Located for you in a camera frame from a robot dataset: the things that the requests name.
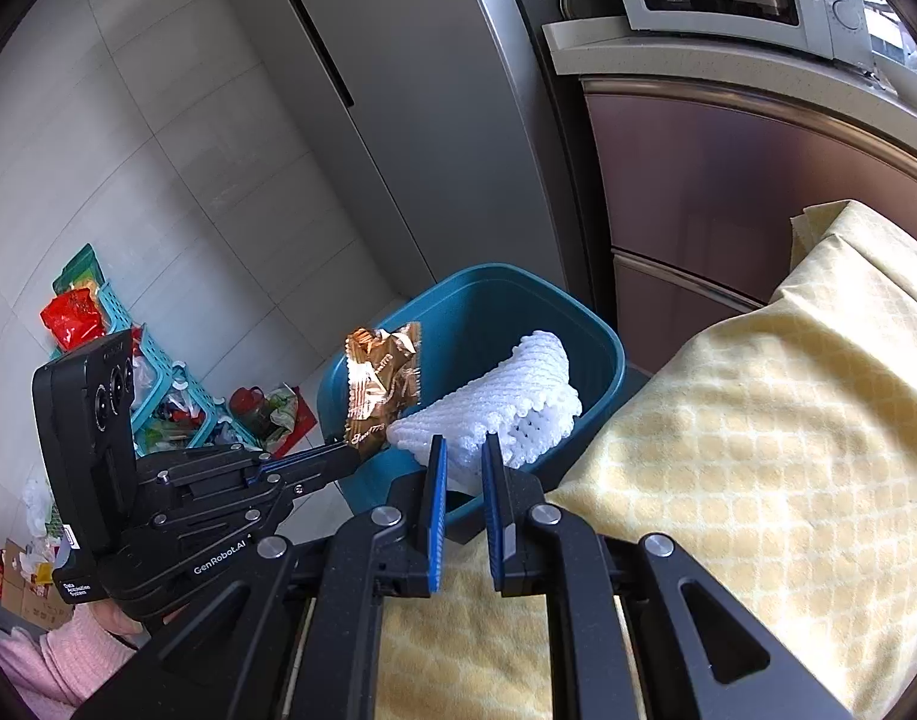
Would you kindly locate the green package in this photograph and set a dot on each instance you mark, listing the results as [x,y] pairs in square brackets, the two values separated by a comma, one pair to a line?
[77,268]

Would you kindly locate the cardboard box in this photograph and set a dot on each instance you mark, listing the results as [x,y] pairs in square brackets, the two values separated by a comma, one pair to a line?
[23,589]

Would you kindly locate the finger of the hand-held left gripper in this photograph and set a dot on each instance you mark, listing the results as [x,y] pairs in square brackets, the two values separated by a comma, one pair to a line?
[218,465]
[226,516]

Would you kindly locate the red and green bag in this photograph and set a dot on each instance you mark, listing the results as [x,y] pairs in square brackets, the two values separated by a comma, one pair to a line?
[289,420]

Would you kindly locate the red jar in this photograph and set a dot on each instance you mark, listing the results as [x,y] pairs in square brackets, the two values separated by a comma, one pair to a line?
[247,406]

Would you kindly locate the teal plastic bin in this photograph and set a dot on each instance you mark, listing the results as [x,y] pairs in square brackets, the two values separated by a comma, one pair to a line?
[496,300]

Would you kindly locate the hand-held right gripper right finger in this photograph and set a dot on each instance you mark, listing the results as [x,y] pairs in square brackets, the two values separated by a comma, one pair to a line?
[492,510]

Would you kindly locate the white foam fruit net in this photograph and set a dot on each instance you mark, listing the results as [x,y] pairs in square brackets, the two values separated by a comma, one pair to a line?
[518,397]

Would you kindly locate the yellow patterned tablecloth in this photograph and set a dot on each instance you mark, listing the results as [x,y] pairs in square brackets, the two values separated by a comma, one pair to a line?
[765,427]

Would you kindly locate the red plastic bag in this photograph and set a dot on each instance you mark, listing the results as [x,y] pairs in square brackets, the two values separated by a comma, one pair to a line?
[72,319]

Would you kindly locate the teal plastic basket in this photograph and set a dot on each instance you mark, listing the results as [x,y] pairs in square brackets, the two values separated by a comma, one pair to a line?
[158,390]

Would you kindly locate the copper foil snack wrapper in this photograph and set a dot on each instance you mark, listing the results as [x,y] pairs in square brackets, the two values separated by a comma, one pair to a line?
[379,382]

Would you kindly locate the kitchen counter with cabinets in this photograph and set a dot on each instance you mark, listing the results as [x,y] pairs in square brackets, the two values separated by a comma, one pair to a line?
[728,180]

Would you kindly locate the white plastic bags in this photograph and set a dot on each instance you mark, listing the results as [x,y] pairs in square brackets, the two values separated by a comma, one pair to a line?
[37,499]

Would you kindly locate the person's left forearm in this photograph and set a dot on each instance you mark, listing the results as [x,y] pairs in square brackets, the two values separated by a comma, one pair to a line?
[61,660]

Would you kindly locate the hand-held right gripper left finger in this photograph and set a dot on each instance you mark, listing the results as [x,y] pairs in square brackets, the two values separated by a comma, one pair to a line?
[436,510]

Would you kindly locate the grey refrigerator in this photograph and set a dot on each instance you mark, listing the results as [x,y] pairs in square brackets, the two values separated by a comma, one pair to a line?
[443,127]

